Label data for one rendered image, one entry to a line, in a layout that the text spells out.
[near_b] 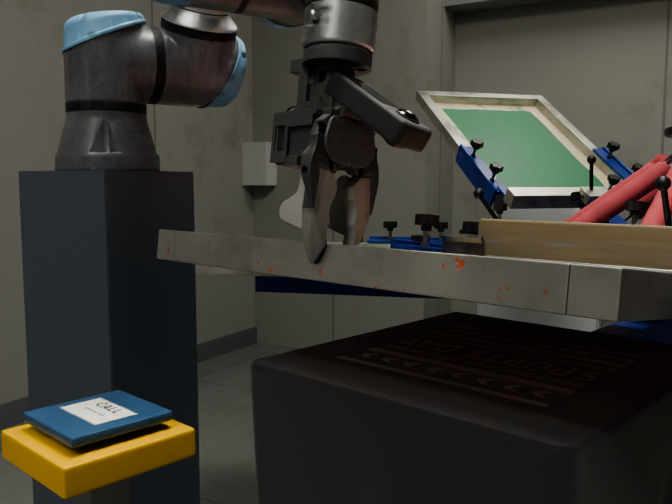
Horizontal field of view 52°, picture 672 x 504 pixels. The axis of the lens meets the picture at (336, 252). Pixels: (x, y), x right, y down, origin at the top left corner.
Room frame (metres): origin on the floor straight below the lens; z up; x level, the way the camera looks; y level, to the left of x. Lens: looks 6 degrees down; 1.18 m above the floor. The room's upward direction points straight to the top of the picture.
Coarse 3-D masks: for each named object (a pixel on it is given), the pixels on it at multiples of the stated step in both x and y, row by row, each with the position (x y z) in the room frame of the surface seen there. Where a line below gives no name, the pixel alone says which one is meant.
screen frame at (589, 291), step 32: (160, 256) 0.87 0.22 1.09; (192, 256) 0.82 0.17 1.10; (224, 256) 0.78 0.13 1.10; (256, 256) 0.74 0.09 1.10; (288, 256) 0.71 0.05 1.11; (352, 256) 0.65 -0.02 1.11; (384, 256) 0.62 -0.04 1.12; (416, 256) 0.60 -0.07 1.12; (448, 256) 0.57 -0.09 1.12; (480, 256) 0.55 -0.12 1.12; (384, 288) 0.62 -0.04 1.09; (416, 288) 0.59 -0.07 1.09; (448, 288) 0.57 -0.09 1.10; (480, 288) 0.55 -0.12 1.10; (512, 288) 0.53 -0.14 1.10; (544, 288) 0.51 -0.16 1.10; (576, 288) 0.50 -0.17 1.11; (608, 288) 0.48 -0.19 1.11; (640, 288) 0.50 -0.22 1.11; (608, 320) 0.48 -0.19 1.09; (640, 320) 0.51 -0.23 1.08
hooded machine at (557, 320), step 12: (504, 216) 3.94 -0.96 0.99; (516, 216) 3.91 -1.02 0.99; (528, 216) 3.88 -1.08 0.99; (540, 216) 3.85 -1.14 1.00; (552, 216) 3.83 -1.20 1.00; (564, 216) 3.80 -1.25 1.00; (480, 312) 3.96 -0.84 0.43; (492, 312) 3.93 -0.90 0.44; (504, 312) 3.90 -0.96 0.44; (516, 312) 3.87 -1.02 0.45; (528, 312) 3.84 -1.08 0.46; (540, 312) 3.81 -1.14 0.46; (552, 324) 3.78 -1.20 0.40; (564, 324) 3.76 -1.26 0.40; (576, 324) 3.73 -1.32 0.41; (588, 324) 3.70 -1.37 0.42; (600, 324) 3.84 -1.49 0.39
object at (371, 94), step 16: (336, 80) 0.69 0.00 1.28; (352, 80) 0.69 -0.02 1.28; (336, 96) 0.69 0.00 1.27; (352, 96) 0.68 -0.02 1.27; (368, 96) 0.66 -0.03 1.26; (384, 96) 0.70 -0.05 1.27; (352, 112) 0.67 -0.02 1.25; (368, 112) 0.66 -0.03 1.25; (384, 112) 0.64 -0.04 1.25; (400, 112) 0.65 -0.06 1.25; (384, 128) 0.64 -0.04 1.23; (400, 128) 0.63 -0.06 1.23; (416, 128) 0.64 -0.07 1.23; (400, 144) 0.64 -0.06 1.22; (416, 144) 0.65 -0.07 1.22
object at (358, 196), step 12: (348, 180) 0.72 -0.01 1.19; (360, 180) 0.71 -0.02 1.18; (336, 192) 0.73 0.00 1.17; (348, 192) 0.70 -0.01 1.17; (360, 192) 0.71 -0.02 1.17; (336, 204) 0.73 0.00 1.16; (348, 204) 0.71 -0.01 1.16; (360, 204) 0.71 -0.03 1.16; (336, 216) 0.73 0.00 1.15; (348, 216) 0.71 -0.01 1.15; (360, 216) 0.71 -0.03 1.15; (336, 228) 0.73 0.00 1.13; (348, 228) 0.71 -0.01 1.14; (360, 228) 0.71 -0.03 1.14; (348, 240) 0.71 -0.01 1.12; (360, 240) 0.71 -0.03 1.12
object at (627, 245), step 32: (480, 224) 1.23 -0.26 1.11; (512, 224) 1.19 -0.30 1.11; (544, 224) 1.15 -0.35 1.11; (576, 224) 1.11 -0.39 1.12; (608, 224) 1.08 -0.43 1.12; (512, 256) 1.18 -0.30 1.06; (544, 256) 1.14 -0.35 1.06; (576, 256) 1.10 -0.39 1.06; (608, 256) 1.07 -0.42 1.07; (640, 256) 1.04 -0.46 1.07
